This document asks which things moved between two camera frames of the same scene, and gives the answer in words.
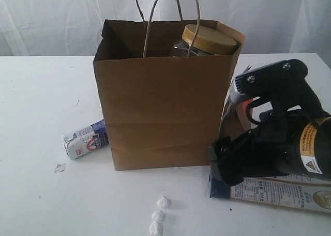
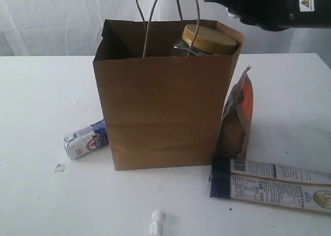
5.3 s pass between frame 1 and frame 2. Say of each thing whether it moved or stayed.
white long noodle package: stayed
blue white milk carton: stayed
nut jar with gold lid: stayed
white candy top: moved
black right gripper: moved
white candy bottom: stayed
